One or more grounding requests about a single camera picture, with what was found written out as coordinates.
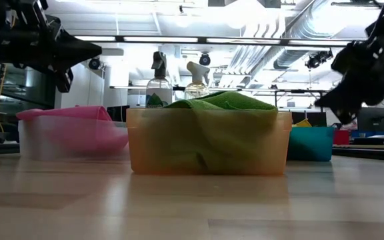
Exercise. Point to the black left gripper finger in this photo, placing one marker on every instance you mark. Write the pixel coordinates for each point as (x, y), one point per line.
(75, 45)
(73, 60)

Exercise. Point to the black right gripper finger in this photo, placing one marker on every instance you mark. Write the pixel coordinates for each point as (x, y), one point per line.
(345, 113)
(332, 98)

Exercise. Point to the yellow microfiber towel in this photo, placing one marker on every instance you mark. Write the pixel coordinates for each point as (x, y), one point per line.
(303, 124)

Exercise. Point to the round black ceiling device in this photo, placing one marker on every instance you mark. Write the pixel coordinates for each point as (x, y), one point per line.
(205, 59)
(94, 63)

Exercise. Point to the red box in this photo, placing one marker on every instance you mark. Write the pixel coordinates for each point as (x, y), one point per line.
(341, 137)

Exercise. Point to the black background monitor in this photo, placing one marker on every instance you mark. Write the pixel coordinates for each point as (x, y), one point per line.
(373, 119)

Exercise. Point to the black ceiling spotlight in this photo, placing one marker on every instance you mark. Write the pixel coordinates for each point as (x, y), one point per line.
(318, 59)

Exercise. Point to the blue plastic basket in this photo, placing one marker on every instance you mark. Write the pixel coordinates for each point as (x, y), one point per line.
(308, 143)

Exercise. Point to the small black background screen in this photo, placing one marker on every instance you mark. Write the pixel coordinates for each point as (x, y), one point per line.
(118, 114)

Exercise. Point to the orange plastic basket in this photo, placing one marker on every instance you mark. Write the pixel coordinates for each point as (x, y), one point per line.
(280, 160)

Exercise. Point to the long black background table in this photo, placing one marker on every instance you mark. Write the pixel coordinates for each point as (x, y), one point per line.
(245, 89)

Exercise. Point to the spray bottle with grey trigger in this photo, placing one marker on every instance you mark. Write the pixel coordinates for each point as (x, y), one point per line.
(158, 86)

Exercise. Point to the clear plastic basket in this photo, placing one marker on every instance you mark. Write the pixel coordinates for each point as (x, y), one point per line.
(32, 146)

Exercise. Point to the spray bottle with white trigger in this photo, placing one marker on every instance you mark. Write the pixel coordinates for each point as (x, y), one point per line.
(197, 88)

